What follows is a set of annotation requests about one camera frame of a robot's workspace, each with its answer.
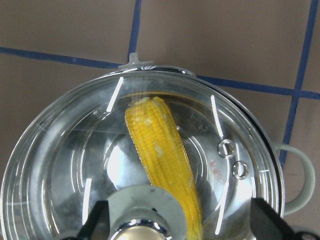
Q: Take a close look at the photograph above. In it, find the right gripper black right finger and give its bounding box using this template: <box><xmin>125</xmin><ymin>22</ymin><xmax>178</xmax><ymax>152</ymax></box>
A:
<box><xmin>250</xmin><ymin>198</ymin><xmax>299</xmax><ymax>240</ymax></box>

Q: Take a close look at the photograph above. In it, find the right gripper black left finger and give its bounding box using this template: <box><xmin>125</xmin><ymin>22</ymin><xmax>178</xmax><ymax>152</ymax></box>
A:
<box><xmin>75</xmin><ymin>200</ymin><xmax>111</xmax><ymax>240</ymax></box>

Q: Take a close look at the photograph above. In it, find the yellow corn cob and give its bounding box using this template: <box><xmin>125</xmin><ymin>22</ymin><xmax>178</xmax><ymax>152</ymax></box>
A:
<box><xmin>124</xmin><ymin>96</ymin><xmax>203</xmax><ymax>240</ymax></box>

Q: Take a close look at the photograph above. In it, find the glass pot lid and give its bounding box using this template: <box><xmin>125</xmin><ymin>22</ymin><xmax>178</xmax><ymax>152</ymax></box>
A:
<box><xmin>0</xmin><ymin>68</ymin><xmax>286</xmax><ymax>240</ymax></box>

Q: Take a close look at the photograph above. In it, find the steel pot with green handles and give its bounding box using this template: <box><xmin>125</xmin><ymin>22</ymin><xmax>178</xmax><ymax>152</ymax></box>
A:
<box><xmin>0</xmin><ymin>52</ymin><xmax>316</xmax><ymax>240</ymax></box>

